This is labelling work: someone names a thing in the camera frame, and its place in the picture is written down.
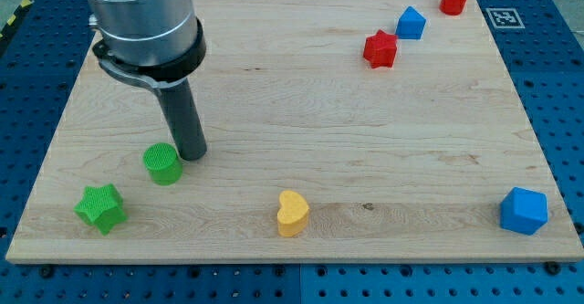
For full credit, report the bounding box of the blue pentagon block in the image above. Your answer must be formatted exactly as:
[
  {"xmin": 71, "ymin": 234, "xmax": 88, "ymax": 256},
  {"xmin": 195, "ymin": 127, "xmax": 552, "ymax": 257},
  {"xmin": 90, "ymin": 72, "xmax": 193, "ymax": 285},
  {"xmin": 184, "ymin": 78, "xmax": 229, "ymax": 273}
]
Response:
[{"xmin": 395, "ymin": 6, "xmax": 426, "ymax": 40}]

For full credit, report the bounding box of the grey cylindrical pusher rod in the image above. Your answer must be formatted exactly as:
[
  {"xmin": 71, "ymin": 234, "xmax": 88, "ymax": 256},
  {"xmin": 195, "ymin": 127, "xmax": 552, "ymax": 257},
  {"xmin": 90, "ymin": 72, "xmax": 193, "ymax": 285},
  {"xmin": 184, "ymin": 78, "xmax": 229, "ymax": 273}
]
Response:
[{"xmin": 157, "ymin": 79, "xmax": 207, "ymax": 161}]

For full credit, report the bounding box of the wooden board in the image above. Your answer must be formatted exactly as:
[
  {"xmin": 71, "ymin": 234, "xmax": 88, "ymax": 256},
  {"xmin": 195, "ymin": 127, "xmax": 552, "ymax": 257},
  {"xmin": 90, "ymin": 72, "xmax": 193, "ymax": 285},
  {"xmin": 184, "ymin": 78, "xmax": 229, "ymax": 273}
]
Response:
[{"xmin": 6, "ymin": 0, "xmax": 583, "ymax": 265}]

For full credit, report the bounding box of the white fiducial marker tag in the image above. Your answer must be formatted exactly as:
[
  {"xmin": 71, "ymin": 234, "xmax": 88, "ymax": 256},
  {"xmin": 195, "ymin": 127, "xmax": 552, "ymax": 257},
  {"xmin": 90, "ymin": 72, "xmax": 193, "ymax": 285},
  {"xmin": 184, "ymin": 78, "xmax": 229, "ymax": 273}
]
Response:
[{"xmin": 485, "ymin": 7, "xmax": 525, "ymax": 29}]

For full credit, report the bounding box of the black flange mount ring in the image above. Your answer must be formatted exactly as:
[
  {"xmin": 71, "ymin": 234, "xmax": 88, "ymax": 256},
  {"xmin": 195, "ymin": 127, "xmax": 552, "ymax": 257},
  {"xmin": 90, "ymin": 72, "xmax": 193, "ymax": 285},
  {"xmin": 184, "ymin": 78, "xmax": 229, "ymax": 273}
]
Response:
[{"xmin": 92, "ymin": 17, "xmax": 206, "ymax": 96}]

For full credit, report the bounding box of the green star block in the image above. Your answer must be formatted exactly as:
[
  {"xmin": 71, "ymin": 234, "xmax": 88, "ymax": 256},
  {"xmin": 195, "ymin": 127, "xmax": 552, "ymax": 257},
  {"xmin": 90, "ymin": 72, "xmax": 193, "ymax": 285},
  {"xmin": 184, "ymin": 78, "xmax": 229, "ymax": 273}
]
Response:
[{"xmin": 74, "ymin": 183, "xmax": 127, "ymax": 236}]

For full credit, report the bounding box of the yellow heart block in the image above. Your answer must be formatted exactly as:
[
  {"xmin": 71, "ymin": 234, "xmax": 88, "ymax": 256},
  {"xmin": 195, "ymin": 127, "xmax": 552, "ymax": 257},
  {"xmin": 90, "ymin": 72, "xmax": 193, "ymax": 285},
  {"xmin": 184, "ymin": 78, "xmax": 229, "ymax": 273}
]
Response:
[{"xmin": 276, "ymin": 190, "xmax": 310, "ymax": 237}]

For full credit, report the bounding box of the red star block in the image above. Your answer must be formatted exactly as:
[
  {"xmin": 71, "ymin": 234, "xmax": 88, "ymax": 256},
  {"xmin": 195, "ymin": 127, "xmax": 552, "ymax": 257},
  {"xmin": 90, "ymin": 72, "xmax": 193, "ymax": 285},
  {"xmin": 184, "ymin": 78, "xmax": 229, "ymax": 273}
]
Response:
[{"xmin": 363, "ymin": 29, "xmax": 398, "ymax": 68}]

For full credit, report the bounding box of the blue cube block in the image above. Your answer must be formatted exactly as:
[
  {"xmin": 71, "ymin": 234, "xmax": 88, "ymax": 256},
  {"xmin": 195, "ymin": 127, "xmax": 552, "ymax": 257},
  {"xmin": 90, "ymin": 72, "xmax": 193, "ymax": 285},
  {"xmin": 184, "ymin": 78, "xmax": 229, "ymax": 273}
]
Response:
[{"xmin": 499, "ymin": 187, "xmax": 548, "ymax": 236}]

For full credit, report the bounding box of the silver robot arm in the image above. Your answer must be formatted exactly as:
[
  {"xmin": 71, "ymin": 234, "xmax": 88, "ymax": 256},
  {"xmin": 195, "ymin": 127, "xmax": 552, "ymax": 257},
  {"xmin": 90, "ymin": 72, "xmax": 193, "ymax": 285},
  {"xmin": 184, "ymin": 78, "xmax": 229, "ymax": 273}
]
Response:
[{"xmin": 88, "ymin": 0, "xmax": 207, "ymax": 161}]

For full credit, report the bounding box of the green cylinder block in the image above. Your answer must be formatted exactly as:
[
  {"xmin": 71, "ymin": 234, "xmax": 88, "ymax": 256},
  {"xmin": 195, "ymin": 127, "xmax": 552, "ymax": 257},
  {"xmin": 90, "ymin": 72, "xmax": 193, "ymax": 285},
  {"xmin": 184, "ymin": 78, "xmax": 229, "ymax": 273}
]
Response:
[{"xmin": 142, "ymin": 142, "xmax": 183, "ymax": 185}]

